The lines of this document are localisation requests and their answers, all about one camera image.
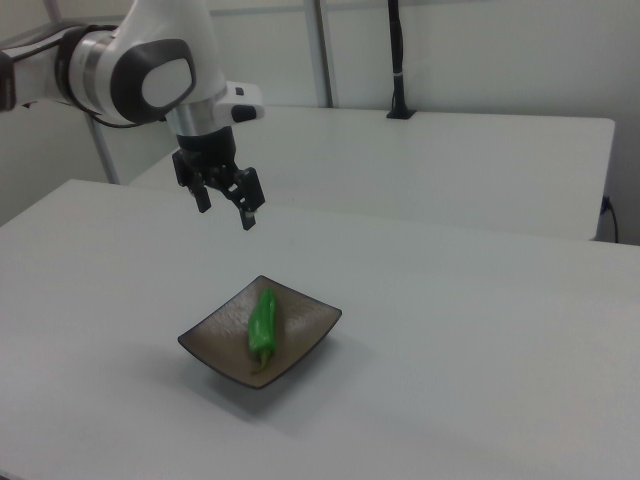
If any black wall power cable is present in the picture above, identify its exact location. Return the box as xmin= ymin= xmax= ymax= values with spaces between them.
xmin=601 ymin=194 xmax=620 ymax=245

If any green chili pepper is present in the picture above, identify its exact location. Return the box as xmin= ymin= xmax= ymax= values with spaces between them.
xmin=246 ymin=287 xmax=280 ymax=376

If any black pole with base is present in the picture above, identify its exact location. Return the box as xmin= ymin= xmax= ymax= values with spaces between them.
xmin=385 ymin=0 xmax=417 ymax=121

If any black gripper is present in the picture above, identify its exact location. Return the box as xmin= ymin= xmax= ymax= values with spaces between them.
xmin=171 ymin=128 xmax=267 ymax=232

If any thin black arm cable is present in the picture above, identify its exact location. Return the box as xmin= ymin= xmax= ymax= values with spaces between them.
xmin=85 ymin=110 xmax=168 ymax=130

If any square brown ceramic plate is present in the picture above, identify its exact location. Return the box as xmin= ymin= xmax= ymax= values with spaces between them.
xmin=176 ymin=274 xmax=344 ymax=391

